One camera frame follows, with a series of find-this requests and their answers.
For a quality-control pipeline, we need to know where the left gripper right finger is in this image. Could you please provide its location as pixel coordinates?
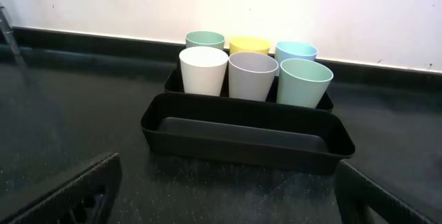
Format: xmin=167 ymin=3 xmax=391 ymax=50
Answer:
xmin=333 ymin=160 xmax=436 ymax=224

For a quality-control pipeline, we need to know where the white cup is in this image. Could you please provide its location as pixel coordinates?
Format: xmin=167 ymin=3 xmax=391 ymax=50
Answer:
xmin=178 ymin=46 xmax=229 ymax=97

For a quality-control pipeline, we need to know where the yellow cup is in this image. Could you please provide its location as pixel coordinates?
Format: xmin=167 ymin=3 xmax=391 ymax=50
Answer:
xmin=229 ymin=36 xmax=271 ymax=56

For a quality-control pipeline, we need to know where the grey cup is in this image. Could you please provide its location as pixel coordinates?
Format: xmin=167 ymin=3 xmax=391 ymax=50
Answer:
xmin=228 ymin=51 xmax=279 ymax=102

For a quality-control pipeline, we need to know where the blue cup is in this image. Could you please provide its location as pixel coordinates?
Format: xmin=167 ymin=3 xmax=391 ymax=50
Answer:
xmin=274 ymin=41 xmax=318 ymax=76

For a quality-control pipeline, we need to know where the green cup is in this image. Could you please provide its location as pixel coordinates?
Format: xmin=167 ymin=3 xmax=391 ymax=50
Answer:
xmin=276 ymin=58 xmax=334 ymax=109
xmin=184 ymin=30 xmax=226 ymax=51

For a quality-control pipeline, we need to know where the black tray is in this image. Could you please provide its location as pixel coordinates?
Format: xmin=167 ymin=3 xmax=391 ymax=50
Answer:
xmin=140 ymin=92 xmax=356 ymax=176
xmin=164 ymin=59 xmax=334 ymax=113

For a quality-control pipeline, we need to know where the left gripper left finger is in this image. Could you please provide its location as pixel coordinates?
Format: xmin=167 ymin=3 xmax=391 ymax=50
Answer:
xmin=0 ymin=152 xmax=122 ymax=224

